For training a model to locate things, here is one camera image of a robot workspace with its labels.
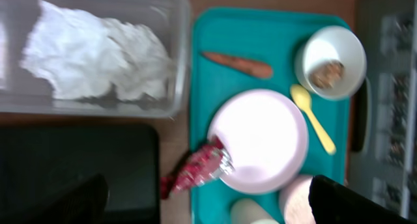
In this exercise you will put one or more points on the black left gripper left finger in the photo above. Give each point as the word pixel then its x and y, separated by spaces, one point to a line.
pixel 81 204

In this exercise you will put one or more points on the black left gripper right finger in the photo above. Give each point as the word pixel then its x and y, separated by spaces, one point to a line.
pixel 333 203

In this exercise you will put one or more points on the white plastic cup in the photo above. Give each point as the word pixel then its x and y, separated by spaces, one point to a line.
pixel 247 211

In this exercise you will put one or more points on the red foil wrapper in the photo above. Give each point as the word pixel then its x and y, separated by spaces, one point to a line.
pixel 198 168

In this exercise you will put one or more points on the brown food lump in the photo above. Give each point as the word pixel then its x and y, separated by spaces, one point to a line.
pixel 326 75

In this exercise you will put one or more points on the white bowl with food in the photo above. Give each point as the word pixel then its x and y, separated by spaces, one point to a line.
pixel 332 44

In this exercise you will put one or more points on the white napkin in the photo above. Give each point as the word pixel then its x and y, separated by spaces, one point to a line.
pixel 84 56

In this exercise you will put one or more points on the orange carrot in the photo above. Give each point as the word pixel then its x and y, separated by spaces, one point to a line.
pixel 248 66

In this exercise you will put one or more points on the grey dishwasher rack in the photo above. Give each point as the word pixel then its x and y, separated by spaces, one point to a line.
pixel 382 161

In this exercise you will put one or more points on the black plastic tray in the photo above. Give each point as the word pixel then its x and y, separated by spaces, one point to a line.
pixel 38 163

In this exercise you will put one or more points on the large white plate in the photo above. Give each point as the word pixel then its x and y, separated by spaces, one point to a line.
pixel 266 137

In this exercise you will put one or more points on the yellow plastic spoon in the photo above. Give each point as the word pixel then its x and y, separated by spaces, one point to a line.
pixel 302 99

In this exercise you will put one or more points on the clear plastic bin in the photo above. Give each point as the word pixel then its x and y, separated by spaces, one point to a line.
pixel 21 92

